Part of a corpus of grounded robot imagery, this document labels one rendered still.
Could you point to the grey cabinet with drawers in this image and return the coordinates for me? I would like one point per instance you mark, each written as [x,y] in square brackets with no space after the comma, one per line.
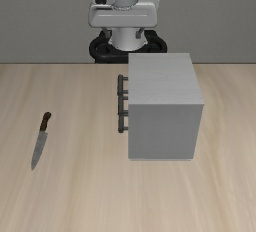
[165,109]

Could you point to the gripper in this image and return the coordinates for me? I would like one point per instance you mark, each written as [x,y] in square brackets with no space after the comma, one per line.
[123,16]

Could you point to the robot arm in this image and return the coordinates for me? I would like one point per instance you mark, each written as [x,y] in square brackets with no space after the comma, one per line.
[126,39]

